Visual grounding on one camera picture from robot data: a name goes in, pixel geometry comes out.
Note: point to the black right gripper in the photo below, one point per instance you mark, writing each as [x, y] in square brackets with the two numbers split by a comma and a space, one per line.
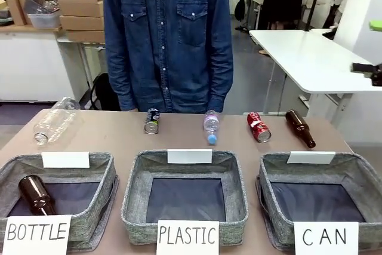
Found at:
[376, 78]

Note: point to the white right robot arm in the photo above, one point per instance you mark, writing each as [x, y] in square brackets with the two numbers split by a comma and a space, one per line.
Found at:
[370, 46]

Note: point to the red drink can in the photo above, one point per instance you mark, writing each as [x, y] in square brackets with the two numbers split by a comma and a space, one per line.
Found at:
[257, 125]

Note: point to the grey fabric basket can label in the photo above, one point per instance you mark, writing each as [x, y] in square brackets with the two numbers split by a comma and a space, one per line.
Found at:
[268, 183]

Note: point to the white CAN paper label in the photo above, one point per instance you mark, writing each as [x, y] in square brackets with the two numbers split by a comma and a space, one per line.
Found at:
[325, 237]

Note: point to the black drink can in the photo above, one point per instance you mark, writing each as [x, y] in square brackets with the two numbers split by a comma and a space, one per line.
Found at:
[152, 120]

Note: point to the grey fabric basket plastic label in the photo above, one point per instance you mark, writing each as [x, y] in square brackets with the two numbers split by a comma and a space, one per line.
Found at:
[137, 183]

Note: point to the grey fabric basket bottle label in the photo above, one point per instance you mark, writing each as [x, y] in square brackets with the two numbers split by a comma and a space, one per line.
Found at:
[95, 219]

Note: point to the white table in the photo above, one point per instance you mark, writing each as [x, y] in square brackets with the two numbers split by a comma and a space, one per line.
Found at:
[304, 58]

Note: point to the brown glass bottle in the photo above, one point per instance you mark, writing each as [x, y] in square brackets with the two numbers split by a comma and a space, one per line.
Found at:
[298, 125]
[34, 193]

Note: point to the black hanging bag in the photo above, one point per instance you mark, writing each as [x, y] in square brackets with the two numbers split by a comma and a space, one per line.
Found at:
[240, 10]

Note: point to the blank white card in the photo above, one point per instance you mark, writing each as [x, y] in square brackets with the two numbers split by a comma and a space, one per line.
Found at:
[311, 157]
[189, 156]
[65, 159]

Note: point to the small blue-capped water bottle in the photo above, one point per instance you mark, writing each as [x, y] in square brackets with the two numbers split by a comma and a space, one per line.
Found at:
[212, 123]

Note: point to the person in denim shirt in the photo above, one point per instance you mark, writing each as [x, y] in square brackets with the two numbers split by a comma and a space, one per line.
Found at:
[167, 43]

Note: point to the black backpack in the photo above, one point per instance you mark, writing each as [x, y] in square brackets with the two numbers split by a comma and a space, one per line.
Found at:
[103, 93]

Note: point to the white PLASTIC paper label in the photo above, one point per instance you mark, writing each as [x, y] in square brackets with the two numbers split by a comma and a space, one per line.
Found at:
[188, 237]

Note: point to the flat cardboard box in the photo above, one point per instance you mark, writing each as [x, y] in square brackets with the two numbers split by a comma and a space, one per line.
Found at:
[82, 23]
[85, 36]

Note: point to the clear plastic crate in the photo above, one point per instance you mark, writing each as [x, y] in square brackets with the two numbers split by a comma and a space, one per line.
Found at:
[43, 10]

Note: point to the large clear plastic bottle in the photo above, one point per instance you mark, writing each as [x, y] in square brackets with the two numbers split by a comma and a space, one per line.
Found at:
[56, 122]

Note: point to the wooden-top white desk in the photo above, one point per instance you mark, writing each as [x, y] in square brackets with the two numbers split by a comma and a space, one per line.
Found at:
[30, 58]

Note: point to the small cardboard box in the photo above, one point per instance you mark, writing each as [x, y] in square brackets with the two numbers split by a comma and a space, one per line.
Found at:
[16, 10]

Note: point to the white BOTTLE paper label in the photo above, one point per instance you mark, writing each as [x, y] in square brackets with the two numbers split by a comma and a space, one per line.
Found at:
[35, 237]

